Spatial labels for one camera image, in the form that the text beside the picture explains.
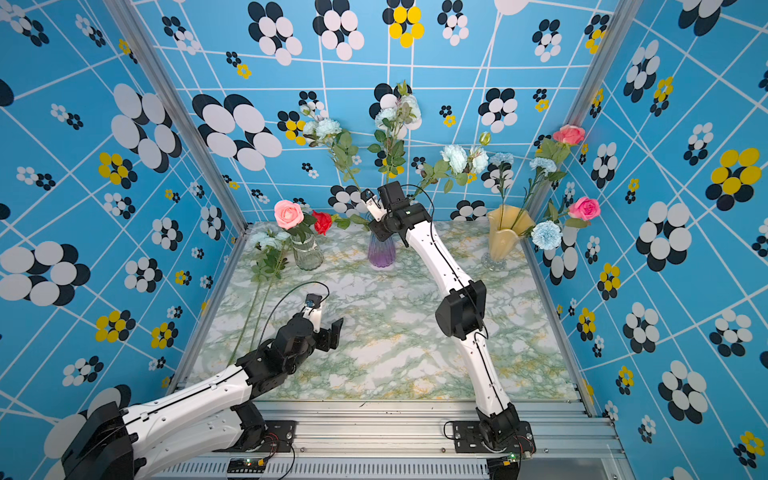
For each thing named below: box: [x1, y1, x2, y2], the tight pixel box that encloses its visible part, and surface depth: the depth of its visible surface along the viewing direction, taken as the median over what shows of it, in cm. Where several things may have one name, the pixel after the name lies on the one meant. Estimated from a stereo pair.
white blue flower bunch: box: [300, 81, 489, 214], surface depth 86 cm
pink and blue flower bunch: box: [490, 124, 601, 251], surface depth 87 cm
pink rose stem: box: [274, 200, 316, 243], surface depth 69 cm
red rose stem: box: [312, 211, 370, 236], surface depth 84 cm
